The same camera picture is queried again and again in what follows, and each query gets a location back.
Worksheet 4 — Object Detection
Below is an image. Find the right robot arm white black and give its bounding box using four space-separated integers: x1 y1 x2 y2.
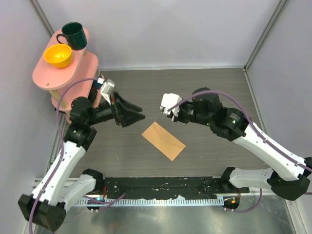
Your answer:
160 88 312 201

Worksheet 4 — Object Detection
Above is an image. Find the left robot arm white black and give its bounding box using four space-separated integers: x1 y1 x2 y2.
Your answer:
18 91 145 232

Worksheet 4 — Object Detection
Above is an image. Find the pink tiered wooden shelf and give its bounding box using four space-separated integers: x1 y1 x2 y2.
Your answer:
32 27 106 124

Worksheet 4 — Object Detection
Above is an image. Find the aluminium frame rail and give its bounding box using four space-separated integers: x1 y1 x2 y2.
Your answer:
31 178 78 196

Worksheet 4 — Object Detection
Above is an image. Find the white slotted cable duct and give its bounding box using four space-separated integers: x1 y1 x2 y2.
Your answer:
74 196 224 207

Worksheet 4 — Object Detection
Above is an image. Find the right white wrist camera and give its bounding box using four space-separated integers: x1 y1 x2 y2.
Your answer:
160 93 182 121

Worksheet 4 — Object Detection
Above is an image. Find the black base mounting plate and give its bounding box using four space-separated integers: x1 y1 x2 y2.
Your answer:
93 176 250 200

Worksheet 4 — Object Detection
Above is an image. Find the blue cup on shelf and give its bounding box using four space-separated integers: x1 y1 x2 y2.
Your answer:
92 69 104 90

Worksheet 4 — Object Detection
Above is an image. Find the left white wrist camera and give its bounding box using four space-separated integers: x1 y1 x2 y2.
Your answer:
100 79 115 105

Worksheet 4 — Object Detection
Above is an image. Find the purple cable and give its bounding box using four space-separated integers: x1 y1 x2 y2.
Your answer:
28 77 126 234
168 90 312 212

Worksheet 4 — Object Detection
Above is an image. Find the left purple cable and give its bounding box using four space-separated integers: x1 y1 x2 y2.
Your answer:
28 77 126 234

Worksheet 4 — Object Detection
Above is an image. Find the orange paper envelope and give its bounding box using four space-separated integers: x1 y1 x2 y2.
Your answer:
141 122 186 161

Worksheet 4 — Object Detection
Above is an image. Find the dark green mug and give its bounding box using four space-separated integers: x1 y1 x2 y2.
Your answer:
56 22 87 51

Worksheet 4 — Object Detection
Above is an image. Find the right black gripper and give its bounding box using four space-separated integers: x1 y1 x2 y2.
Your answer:
167 98 212 126

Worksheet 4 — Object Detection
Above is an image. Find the yellow bowl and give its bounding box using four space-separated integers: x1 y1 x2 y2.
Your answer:
43 44 73 68

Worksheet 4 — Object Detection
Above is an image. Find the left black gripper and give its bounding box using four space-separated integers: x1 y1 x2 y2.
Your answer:
87 91 145 127

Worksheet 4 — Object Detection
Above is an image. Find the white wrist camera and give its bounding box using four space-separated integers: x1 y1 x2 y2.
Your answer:
160 93 182 121
100 79 115 105

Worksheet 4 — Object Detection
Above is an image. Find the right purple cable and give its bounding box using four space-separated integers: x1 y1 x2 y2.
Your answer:
168 90 312 212

